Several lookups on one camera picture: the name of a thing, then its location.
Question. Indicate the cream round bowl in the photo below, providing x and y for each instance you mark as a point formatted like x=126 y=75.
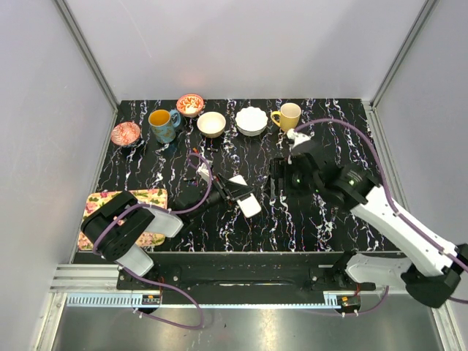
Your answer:
x=211 y=124

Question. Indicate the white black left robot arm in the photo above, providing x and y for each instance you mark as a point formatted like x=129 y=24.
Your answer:
x=114 y=228

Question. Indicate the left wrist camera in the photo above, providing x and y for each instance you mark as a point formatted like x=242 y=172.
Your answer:
x=204 y=171

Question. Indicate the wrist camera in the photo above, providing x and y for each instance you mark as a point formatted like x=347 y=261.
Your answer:
x=204 y=171
x=301 y=143

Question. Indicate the floral rectangular tray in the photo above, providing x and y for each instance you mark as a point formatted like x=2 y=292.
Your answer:
x=151 y=196

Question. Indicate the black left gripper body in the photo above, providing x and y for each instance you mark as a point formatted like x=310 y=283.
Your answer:
x=221 y=191

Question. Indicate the orange floral bowl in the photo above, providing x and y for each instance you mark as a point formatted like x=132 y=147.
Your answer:
x=190 y=105

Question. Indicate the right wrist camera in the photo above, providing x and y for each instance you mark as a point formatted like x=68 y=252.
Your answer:
x=301 y=143

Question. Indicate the white battery cover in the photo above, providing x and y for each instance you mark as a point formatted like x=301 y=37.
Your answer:
x=238 y=179

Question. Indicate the yellow mug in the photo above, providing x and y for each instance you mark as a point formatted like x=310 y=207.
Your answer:
x=287 y=117

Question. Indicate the blue patterned mug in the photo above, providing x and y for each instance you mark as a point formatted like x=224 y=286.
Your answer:
x=164 y=124

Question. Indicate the aluminium corner frame post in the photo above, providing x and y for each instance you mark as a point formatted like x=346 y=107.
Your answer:
x=413 y=33

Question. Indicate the white remote control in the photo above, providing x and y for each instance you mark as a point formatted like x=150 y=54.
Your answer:
x=249 y=206

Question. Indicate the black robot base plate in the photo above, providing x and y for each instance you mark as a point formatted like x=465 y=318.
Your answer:
x=260 y=264

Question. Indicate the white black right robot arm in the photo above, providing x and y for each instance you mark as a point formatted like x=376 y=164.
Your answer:
x=430 y=270

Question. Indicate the left aluminium frame post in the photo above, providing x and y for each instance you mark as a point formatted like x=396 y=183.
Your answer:
x=80 y=40

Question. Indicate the red patterned small dish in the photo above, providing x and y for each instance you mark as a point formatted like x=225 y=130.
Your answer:
x=125 y=134

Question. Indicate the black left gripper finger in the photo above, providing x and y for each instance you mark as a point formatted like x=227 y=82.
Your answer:
x=240 y=193
x=226 y=185

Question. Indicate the white scalloped bowl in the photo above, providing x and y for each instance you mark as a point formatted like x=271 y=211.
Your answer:
x=251 y=121

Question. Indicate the aluminium table edge rail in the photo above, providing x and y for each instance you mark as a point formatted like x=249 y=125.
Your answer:
x=100 y=278

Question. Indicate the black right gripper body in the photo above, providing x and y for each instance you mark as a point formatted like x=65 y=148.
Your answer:
x=298 y=184

